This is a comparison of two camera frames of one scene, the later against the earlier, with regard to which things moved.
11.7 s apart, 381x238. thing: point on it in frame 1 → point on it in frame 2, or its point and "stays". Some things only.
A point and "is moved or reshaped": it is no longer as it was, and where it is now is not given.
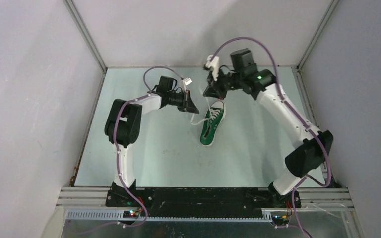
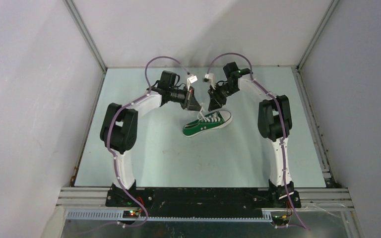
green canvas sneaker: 213,119 is moved or reshaped
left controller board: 130,213 stays
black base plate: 201,202 stays
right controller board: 279,220 stays
